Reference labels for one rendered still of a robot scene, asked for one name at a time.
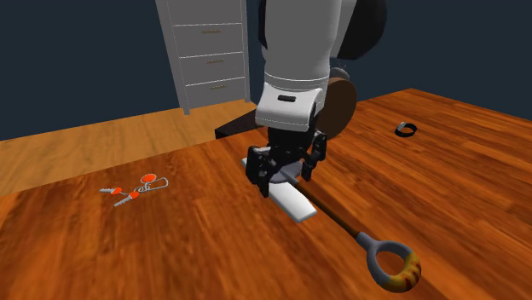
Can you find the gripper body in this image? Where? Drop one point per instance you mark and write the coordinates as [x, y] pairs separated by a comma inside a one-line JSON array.
[[289, 143]]

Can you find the brown wooden table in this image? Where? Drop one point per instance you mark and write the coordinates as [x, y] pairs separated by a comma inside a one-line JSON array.
[[415, 187]]

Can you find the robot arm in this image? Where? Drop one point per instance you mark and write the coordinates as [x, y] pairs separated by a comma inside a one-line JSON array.
[[297, 45]]

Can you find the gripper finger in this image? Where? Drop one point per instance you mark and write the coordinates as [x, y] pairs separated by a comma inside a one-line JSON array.
[[259, 170], [316, 151]]

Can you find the black wristband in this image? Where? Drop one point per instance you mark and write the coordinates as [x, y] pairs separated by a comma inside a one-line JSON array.
[[409, 132]]

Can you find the brown round disc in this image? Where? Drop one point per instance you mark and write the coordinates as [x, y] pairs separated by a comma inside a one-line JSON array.
[[338, 108]]

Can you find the white flat remote control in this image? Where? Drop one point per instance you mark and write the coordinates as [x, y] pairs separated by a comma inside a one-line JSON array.
[[291, 201]]

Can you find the white chest of drawers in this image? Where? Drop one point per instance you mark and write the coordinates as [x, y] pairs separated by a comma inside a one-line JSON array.
[[208, 62]]

